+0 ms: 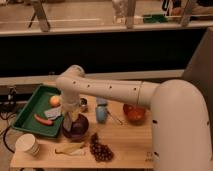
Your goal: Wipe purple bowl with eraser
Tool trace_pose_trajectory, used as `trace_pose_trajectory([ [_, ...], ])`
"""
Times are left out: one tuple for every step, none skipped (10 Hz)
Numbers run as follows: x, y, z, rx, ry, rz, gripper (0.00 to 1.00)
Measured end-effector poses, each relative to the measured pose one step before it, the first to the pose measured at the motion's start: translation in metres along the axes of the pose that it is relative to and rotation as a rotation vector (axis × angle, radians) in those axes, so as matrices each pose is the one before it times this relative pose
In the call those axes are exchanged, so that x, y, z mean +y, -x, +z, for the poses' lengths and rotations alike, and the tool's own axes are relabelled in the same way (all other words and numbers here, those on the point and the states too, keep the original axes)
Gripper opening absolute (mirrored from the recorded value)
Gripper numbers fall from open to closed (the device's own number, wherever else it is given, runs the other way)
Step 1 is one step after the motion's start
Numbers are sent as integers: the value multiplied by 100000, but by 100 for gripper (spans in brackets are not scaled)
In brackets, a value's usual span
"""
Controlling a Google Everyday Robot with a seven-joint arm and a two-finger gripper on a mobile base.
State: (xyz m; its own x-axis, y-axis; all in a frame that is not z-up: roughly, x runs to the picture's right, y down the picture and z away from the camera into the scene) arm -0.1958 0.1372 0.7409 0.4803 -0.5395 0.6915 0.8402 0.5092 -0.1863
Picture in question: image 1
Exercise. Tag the dark red grape bunch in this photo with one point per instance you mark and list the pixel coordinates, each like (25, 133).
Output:
(101, 152)

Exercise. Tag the metal spoon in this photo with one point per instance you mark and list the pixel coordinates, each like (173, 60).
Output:
(115, 119)

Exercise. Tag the green plastic tray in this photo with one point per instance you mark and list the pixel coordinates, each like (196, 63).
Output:
(38, 104)

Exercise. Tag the small metal cup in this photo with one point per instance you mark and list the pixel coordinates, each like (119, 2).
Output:
(83, 105)

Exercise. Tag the purple bowl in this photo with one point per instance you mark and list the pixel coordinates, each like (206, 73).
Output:
(75, 130)

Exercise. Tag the red sausage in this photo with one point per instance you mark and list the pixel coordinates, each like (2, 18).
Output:
(42, 120)

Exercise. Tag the yellow orange apple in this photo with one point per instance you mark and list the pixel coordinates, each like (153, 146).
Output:
(54, 101)

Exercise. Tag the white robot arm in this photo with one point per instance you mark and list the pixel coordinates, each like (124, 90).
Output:
(181, 133)

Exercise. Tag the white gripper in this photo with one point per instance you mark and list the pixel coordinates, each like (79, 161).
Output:
(71, 112)

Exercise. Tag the white paper cup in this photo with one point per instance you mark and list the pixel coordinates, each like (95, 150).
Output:
(28, 144)

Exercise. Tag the blue bottle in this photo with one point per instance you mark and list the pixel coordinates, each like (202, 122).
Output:
(101, 112)

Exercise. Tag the orange red bowl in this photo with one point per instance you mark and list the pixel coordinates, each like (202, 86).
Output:
(133, 113)

